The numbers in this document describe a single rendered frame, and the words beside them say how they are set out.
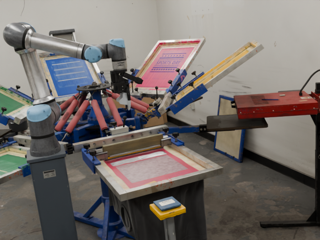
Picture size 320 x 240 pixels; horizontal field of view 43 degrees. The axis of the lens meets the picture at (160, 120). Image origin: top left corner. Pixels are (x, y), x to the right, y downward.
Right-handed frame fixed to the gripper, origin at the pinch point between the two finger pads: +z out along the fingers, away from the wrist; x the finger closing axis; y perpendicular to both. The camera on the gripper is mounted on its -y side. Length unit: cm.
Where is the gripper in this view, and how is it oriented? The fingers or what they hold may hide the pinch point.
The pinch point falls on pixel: (128, 106)
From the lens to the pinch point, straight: 212.3
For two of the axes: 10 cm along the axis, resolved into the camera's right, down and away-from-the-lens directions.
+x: 3.0, 2.1, -9.3
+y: -9.5, 1.6, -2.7
